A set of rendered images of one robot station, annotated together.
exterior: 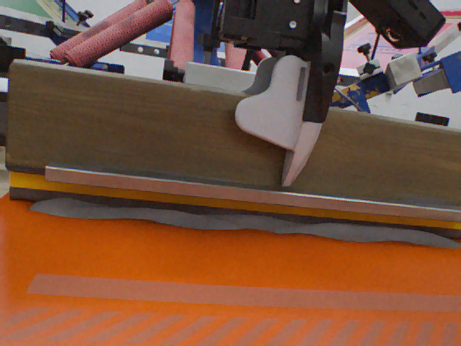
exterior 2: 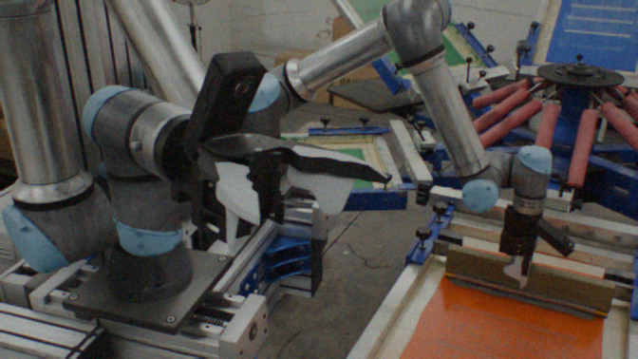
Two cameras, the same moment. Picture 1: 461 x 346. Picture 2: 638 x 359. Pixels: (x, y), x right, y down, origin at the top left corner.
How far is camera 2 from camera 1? 136 cm
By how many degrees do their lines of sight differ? 38
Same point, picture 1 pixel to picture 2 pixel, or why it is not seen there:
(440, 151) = (578, 286)
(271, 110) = (513, 270)
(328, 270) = (522, 315)
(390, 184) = (559, 293)
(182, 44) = not seen: hidden behind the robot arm
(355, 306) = (518, 325)
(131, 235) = (474, 294)
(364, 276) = (532, 319)
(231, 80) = (551, 202)
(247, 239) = (506, 301)
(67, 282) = (458, 306)
